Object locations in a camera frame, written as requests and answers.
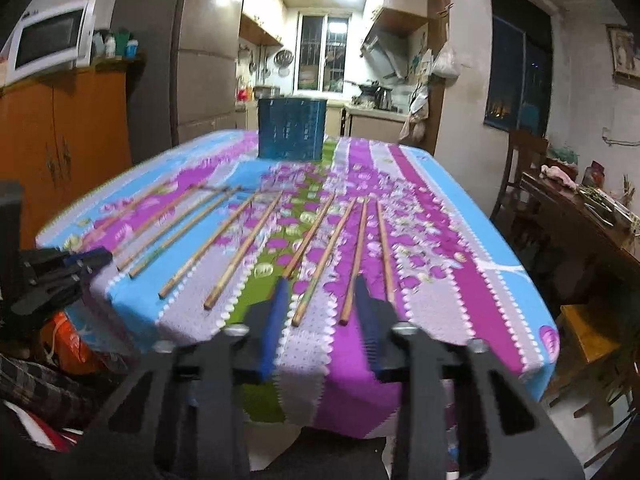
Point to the white microwave oven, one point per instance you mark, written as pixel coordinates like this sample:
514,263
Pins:
59,36

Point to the range hood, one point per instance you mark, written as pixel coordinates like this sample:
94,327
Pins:
387,54

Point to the orange wooden cabinet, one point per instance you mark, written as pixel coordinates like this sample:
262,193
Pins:
64,134

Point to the dark wooden chair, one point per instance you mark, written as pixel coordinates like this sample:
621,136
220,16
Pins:
526,152

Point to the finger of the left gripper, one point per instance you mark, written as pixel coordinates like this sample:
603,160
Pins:
46,265
27,300

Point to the kitchen window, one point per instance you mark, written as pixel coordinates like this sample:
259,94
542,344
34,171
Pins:
322,49

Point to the white bottle on cabinet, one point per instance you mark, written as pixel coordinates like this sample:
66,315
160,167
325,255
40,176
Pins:
110,46

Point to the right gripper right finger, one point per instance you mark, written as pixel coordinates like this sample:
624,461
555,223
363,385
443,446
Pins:
458,405

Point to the kitchen counter cabinets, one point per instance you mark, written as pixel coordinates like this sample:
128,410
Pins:
342,119

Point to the blue lidded jar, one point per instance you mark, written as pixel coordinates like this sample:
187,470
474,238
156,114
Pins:
131,49

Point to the dark window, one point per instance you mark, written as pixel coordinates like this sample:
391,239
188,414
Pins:
520,81

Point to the blue perforated utensil basket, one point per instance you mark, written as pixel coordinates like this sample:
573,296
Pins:
291,128

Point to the colourful floral tablecloth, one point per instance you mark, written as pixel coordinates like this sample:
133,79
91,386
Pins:
454,275

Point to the green container on cabinet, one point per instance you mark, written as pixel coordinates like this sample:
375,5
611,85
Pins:
122,36

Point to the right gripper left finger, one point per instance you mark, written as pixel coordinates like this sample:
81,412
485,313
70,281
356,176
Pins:
179,415

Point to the dark wooden side table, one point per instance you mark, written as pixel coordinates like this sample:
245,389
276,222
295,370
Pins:
577,259

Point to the white plastic bag hanging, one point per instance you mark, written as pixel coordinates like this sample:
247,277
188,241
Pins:
446,64

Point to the framed wall picture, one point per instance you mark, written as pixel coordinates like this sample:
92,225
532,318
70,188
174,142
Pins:
625,52

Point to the grey refrigerator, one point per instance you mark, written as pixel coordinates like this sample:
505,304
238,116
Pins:
186,87

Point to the black wok on stove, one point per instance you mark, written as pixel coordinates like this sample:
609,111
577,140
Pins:
371,89

